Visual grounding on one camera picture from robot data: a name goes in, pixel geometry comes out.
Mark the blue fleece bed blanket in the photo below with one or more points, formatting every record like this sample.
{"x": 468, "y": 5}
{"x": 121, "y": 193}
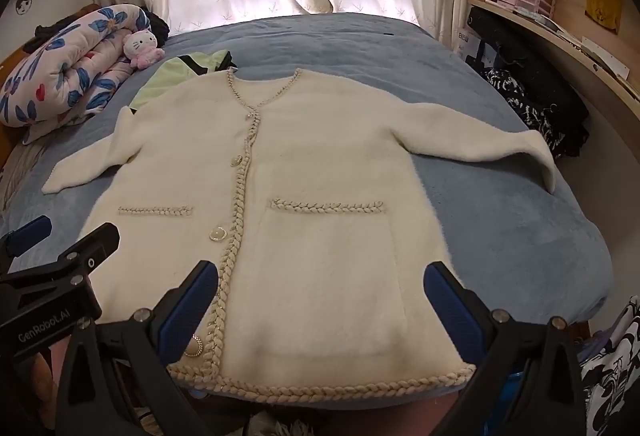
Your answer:
{"x": 350, "y": 45}

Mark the white paper sheets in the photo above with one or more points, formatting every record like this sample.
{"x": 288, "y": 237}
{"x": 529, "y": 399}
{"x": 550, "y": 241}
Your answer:
{"x": 600, "y": 53}

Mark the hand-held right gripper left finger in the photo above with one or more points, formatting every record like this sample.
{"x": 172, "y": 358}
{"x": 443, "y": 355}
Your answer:
{"x": 185, "y": 316}

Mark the floral pink blue quilt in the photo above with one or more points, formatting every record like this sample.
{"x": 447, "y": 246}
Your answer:
{"x": 60, "y": 65}

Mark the black white speckled garment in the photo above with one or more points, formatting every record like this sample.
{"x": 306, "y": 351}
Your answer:
{"x": 520, "y": 110}

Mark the black white cartoon print cloth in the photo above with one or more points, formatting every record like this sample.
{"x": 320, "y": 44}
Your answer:
{"x": 612, "y": 366}

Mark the white pink cat plush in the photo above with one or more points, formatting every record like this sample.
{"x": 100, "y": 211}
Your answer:
{"x": 140, "y": 45}

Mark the black clothes pile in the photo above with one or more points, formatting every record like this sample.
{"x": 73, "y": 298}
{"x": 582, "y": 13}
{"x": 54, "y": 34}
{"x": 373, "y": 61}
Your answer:
{"x": 550, "y": 90}

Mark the cream fluffy cardigan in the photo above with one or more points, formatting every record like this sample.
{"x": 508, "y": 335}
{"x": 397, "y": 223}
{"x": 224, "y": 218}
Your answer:
{"x": 320, "y": 196}

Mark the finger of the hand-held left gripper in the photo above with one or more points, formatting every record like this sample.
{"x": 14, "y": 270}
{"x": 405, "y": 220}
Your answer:
{"x": 100, "y": 243}
{"x": 30, "y": 233}

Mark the dark cloth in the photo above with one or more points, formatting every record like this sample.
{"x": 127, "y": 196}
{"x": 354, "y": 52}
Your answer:
{"x": 50, "y": 29}

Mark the black case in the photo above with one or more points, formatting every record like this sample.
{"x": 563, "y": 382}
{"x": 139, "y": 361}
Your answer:
{"x": 482, "y": 23}

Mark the light green black-trimmed garment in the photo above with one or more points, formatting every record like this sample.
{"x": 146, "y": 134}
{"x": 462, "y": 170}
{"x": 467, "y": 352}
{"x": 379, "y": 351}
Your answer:
{"x": 165, "y": 78}

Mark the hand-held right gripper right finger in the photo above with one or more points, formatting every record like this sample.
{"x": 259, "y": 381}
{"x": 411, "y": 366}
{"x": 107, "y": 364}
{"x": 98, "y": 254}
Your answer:
{"x": 450, "y": 311}

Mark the white printed box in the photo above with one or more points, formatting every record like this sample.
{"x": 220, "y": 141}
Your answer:
{"x": 462, "y": 43}

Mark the cartoon wall sticker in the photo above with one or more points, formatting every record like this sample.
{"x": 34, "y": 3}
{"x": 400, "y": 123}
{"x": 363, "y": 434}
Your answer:
{"x": 25, "y": 1}

